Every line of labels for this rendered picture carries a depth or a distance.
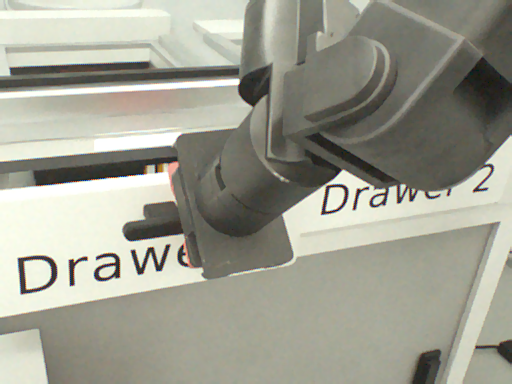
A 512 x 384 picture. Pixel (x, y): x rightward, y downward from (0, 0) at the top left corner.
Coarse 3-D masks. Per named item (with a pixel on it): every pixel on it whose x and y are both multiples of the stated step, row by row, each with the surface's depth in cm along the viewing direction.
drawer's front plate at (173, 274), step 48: (0, 192) 43; (48, 192) 44; (96, 192) 45; (144, 192) 46; (0, 240) 44; (48, 240) 45; (96, 240) 46; (144, 240) 48; (0, 288) 45; (48, 288) 47; (96, 288) 49; (144, 288) 50
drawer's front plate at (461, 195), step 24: (504, 144) 65; (504, 168) 67; (336, 192) 60; (384, 192) 62; (408, 192) 63; (432, 192) 65; (456, 192) 66; (480, 192) 68; (312, 216) 60; (336, 216) 61; (360, 216) 62; (384, 216) 64
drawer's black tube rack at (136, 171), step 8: (128, 160) 56; (128, 168) 62; (136, 168) 61; (48, 176) 55; (56, 176) 59; (64, 176) 58; (72, 176) 58; (80, 176) 58; (88, 176) 59; (96, 176) 59; (104, 176) 59; (112, 176) 59; (120, 176) 59; (128, 176) 60; (40, 184) 57; (48, 184) 57
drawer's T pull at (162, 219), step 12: (156, 204) 46; (168, 204) 46; (144, 216) 46; (156, 216) 45; (168, 216) 45; (132, 228) 43; (144, 228) 43; (156, 228) 44; (168, 228) 44; (180, 228) 44; (132, 240) 43
